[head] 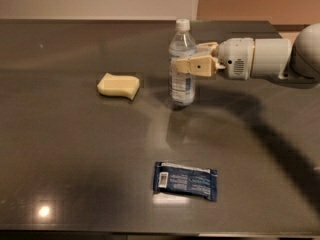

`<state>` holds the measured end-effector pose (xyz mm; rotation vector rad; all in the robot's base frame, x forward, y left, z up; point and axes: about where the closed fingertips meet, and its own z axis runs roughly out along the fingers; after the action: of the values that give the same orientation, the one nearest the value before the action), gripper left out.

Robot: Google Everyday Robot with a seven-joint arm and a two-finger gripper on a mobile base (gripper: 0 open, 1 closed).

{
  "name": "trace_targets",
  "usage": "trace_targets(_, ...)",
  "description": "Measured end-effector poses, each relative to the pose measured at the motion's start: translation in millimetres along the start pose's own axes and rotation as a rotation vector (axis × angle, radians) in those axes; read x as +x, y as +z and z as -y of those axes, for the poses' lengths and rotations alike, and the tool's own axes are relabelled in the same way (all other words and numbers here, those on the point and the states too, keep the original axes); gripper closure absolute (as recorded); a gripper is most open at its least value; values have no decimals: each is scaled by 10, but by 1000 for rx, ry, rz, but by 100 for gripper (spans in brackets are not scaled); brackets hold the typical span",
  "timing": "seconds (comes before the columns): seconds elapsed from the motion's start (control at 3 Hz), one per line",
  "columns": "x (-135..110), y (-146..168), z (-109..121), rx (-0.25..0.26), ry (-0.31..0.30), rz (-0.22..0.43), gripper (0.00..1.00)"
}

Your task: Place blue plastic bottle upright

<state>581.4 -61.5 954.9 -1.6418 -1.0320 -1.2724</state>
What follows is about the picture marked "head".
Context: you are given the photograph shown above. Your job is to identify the clear plastic water bottle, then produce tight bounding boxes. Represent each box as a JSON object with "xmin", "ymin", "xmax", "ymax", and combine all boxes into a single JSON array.
[{"xmin": 169, "ymin": 19, "xmax": 196, "ymax": 106}]

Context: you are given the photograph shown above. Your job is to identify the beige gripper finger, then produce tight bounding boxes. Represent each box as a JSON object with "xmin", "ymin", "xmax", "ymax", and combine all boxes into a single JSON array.
[
  {"xmin": 197, "ymin": 42, "xmax": 218, "ymax": 56},
  {"xmin": 174, "ymin": 55, "xmax": 225, "ymax": 77}
]

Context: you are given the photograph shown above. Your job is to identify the dark blue snack wrapper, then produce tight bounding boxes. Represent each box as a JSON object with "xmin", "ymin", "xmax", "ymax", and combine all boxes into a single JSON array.
[{"xmin": 153, "ymin": 162, "xmax": 218, "ymax": 202}]

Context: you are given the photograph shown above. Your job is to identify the yellow sponge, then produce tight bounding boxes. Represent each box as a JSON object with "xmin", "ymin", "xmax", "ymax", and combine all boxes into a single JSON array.
[{"xmin": 97, "ymin": 73, "xmax": 140, "ymax": 100}]

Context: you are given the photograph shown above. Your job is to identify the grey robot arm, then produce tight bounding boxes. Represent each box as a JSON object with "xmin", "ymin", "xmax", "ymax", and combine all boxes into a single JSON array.
[{"xmin": 172, "ymin": 24, "xmax": 320, "ymax": 88}]

